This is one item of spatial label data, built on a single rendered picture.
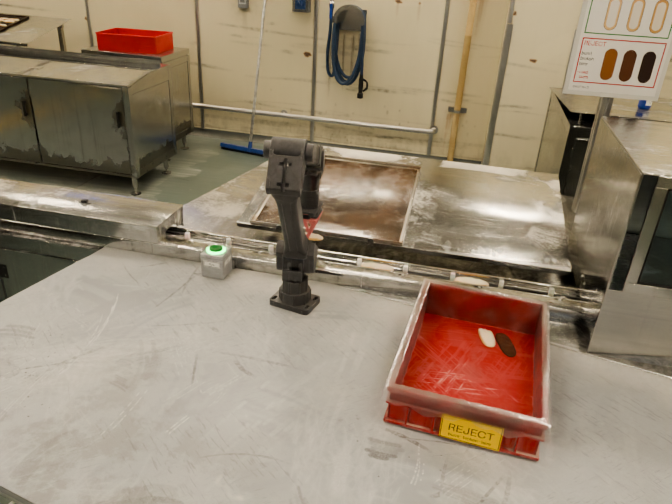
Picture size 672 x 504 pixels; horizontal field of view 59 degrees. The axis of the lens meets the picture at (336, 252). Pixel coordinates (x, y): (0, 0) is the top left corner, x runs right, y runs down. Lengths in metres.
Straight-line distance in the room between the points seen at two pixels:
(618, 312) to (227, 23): 4.71
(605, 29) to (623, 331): 1.13
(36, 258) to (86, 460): 1.06
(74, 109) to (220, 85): 1.71
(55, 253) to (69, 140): 2.63
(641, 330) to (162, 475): 1.14
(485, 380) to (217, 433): 0.62
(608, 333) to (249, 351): 0.89
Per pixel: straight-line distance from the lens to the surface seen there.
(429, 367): 1.45
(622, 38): 2.36
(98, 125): 4.52
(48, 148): 4.83
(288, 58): 5.57
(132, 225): 1.91
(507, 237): 1.96
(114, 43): 5.29
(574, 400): 1.48
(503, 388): 1.44
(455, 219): 2.00
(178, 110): 5.32
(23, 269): 2.25
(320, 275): 1.73
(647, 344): 1.65
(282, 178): 1.27
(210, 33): 5.80
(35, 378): 1.49
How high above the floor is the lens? 1.70
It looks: 27 degrees down
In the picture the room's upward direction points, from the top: 3 degrees clockwise
